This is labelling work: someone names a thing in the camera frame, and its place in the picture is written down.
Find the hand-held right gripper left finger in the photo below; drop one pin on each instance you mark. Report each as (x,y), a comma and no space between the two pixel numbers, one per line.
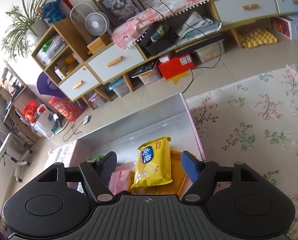
(109,165)

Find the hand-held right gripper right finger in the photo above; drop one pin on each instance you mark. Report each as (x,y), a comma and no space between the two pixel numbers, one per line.
(190,168)

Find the yellow snack packet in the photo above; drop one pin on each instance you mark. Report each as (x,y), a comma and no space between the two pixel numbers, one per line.
(151,162)

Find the pink cardboard box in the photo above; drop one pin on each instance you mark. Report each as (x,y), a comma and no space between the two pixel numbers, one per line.
(139,122)

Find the flat mustard snack packet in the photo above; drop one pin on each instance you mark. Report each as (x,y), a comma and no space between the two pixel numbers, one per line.
(178,177)

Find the green snack packet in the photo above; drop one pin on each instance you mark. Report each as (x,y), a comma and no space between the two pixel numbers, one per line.
(95,158)

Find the pink snack packet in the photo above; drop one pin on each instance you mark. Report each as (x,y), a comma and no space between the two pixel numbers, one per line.
(121,180)

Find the white power strip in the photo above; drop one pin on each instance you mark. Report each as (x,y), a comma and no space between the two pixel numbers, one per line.
(86,120)

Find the floral rug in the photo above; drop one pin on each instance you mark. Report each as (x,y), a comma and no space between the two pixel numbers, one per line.
(238,130)

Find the small clear storage box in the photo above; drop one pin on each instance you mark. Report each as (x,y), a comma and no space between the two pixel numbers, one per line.
(96,99)

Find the red printed bag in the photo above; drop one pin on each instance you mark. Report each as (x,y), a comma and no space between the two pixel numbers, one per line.
(66,108)

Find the white shopping bag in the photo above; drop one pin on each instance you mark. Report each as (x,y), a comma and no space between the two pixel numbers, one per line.
(44,122)

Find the blue-lid storage box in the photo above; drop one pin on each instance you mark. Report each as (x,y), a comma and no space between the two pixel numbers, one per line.
(119,87)

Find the wooden shelf cabinet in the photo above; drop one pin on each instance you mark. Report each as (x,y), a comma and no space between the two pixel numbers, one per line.
(79,81)

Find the red gift bag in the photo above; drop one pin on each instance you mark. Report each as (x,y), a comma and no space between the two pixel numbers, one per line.
(31,112)

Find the clear box with colourful contents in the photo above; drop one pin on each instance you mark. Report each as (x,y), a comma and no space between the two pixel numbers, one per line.
(151,78)

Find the purple hat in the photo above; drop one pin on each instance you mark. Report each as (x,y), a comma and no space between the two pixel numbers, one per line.
(47,85)

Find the black printed box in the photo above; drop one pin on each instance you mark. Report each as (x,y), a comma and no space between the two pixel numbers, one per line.
(144,69)

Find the red shoe box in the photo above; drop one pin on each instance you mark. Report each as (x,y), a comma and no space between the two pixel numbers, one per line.
(175,66)

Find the small cardboard box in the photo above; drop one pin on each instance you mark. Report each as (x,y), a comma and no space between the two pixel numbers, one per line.
(59,72)

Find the white office chair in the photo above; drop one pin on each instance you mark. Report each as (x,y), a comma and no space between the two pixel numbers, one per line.
(1,152)

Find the wooden desk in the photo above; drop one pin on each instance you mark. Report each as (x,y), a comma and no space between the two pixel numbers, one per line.
(21,100)

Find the large clear storage box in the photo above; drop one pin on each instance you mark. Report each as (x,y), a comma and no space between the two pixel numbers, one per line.
(207,52)

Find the yellow wooden box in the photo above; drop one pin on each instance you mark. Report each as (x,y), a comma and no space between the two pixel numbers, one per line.
(99,45)

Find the black tool box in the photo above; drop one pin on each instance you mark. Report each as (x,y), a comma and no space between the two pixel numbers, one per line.
(159,45)

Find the stack of white papers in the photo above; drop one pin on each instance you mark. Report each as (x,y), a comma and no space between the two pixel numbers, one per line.
(51,48)

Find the brown cardboard box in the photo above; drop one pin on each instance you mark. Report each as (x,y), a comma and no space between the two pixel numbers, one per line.
(85,33)

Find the stack of folded cloths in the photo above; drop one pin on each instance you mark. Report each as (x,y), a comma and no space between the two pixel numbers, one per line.
(196,27)

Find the small white desk fan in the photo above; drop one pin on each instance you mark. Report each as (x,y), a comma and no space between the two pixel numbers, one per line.
(97,23)

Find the yellow egg tray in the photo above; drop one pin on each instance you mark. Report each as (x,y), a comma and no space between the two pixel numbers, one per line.
(256,38)

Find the pink patterned cloth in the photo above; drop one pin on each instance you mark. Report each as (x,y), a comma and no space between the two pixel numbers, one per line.
(149,17)

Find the potted green plant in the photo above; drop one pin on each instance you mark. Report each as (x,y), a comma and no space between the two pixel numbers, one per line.
(39,26)

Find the large white fan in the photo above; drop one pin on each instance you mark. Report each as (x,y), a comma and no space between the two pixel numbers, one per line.
(79,11)

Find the framed cat picture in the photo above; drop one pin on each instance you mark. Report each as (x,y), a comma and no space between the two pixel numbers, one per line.
(121,5)

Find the blue plush toy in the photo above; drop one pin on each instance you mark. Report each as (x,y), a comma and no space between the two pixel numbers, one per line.
(51,11)

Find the long wooden TV cabinet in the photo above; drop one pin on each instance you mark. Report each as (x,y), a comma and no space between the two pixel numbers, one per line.
(226,5)

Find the white decorated box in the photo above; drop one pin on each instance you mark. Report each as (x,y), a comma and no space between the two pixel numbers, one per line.
(292,27)

